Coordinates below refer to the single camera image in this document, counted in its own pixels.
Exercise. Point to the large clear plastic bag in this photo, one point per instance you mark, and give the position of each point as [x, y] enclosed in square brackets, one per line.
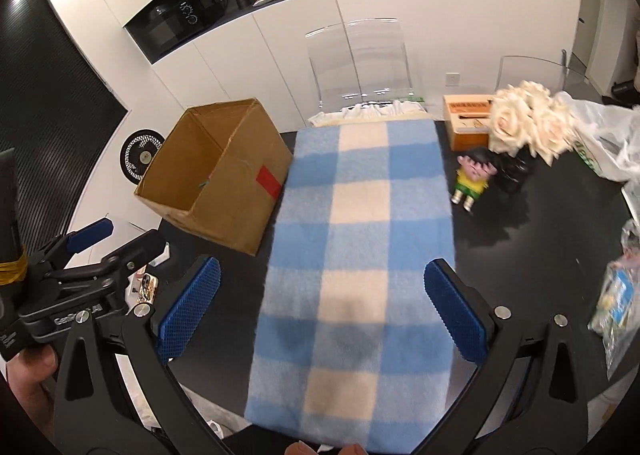
[600, 125]

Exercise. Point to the clear bag of packets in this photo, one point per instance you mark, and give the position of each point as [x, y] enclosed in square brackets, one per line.
[620, 295]

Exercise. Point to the clear acrylic chair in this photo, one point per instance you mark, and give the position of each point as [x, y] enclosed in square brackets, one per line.
[360, 65]
[530, 72]

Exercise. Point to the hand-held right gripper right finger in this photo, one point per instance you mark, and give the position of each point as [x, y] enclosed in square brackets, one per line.
[457, 310]

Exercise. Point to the cream rose bouquet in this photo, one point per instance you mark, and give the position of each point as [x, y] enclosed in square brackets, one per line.
[515, 115]

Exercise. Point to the white cloth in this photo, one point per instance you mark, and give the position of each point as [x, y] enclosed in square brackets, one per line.
[370, 112]

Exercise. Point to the person's right hand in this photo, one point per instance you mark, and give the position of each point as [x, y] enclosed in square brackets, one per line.
[301, 449]

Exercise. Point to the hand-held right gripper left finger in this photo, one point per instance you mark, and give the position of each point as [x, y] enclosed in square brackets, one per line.
[192, 305]

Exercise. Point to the blue checked blanket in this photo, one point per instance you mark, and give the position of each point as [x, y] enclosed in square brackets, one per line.
[350, 235]

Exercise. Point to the wooden tissue box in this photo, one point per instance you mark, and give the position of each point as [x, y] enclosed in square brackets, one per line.
[465, 130]

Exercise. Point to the white wall socket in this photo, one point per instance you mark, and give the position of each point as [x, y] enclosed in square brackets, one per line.
[453, 79]

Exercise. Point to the brown cardboard box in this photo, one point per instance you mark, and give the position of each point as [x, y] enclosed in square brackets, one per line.
[240, 170]

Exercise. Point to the person's left hand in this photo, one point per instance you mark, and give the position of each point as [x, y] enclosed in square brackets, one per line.
[30, 377]

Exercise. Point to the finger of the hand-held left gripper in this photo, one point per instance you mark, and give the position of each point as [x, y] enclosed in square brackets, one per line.
[87, 235]
[140, 250]

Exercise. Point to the black table fan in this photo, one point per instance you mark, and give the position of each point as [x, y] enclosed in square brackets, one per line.
[137, 155]

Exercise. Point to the black vase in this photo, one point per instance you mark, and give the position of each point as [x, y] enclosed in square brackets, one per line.
[512, 175]

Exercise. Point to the cartoon boy figurine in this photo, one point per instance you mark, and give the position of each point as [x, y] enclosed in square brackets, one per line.
[472, 182]

